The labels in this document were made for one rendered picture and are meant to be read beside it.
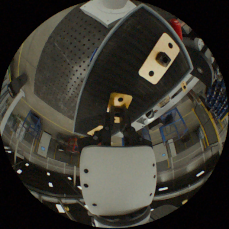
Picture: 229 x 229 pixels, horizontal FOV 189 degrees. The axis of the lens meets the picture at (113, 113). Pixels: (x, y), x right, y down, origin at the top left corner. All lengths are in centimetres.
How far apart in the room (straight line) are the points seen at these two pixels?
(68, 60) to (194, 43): 73
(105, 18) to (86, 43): 23
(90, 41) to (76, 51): 13
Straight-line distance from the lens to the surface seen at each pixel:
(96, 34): 59
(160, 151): 810
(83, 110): 16
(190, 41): 36
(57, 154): 739
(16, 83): 264
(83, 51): 60
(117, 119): 16
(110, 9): 56
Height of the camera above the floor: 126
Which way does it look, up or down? 40 degrees down
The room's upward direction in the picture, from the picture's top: 179 degrees clockwise
